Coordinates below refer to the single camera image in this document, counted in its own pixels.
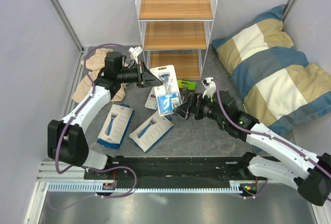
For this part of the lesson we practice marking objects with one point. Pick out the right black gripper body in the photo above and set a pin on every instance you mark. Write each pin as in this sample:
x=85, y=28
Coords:
x=198, y=101

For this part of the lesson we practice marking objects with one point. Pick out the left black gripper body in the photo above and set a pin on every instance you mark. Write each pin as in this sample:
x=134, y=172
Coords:
x=140, y=76

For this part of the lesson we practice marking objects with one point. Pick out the blue Gillette razor blister pack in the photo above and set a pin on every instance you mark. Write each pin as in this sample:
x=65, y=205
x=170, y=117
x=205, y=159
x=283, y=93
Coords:
x=167, y=94

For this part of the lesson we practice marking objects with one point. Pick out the Gillette razor white card pack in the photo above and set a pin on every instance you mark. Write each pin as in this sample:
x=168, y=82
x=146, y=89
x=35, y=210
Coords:
x=151, y=101

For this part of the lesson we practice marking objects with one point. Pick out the harry's razor box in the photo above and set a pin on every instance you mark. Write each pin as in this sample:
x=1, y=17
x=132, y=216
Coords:
x=150, y=132
x=115, y=127

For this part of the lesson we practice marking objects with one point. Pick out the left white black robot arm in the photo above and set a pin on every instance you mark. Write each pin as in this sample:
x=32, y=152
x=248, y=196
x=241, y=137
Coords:
x=66, y=138

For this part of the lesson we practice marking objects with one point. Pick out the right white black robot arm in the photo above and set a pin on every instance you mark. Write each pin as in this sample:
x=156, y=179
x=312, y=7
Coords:
x=304, y=171

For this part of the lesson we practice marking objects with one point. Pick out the black green Gillette razor box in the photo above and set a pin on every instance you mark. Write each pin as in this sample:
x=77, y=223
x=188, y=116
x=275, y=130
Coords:
x=185, y=88

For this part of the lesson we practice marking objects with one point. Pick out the beige crumpled cloth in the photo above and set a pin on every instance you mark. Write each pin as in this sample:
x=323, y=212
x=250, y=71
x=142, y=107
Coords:
x=94, y=64

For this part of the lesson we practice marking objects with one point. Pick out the blue beige checkered pillow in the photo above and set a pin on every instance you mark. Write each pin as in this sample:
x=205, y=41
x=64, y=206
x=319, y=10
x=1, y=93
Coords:
x=276, y=83

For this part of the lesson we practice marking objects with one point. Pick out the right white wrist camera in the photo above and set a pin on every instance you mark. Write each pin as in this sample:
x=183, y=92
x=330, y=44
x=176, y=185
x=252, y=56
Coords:
x=209, y=86

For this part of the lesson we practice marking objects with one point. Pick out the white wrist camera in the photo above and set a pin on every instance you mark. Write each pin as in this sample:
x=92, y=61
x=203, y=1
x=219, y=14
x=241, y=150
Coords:
x=209, y=86
x=135, y=52

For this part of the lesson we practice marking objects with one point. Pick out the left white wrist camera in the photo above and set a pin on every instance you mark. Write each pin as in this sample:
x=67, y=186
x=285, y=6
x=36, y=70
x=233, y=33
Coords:
x=135, y=52

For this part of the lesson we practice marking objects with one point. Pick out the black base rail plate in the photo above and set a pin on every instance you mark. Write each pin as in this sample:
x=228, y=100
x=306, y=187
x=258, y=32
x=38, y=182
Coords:
x=176, y=171

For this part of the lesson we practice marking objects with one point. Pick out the white wire wooden shelf unit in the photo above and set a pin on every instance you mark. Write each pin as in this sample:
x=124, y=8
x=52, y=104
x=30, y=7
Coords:
x=176, y=32

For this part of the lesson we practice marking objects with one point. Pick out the light blue slotted cable duct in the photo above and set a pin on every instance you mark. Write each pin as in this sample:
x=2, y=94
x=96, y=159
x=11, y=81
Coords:
x=101, y=187

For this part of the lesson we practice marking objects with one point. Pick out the aluminium frame rail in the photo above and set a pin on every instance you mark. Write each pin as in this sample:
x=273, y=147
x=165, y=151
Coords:
x=66, y=23

